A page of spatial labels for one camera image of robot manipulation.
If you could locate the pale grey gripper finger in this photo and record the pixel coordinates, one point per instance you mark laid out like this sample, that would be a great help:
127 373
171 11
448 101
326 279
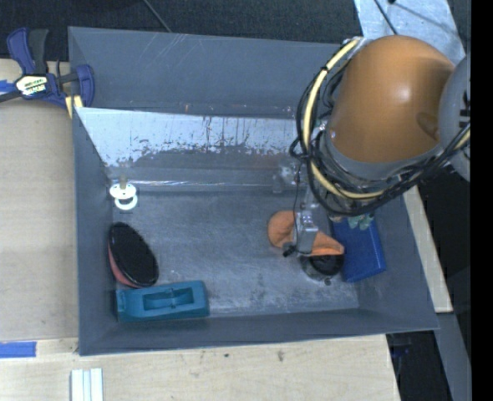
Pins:
308 237

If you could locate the orange cloth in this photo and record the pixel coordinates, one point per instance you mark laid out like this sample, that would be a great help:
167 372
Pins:
281 228

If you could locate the black round disc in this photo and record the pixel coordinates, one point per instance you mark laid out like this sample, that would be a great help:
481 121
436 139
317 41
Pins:
325 265

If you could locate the clear glass thing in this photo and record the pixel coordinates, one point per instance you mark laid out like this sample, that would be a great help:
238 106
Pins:
284 179

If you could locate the blue flat box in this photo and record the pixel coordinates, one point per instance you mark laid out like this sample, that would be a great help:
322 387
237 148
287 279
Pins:
361 251

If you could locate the grey metal bin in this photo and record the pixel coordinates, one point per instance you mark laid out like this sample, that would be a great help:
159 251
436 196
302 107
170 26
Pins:
213 240

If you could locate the black oval brush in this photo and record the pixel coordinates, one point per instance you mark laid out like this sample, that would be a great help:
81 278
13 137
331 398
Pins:
134 255

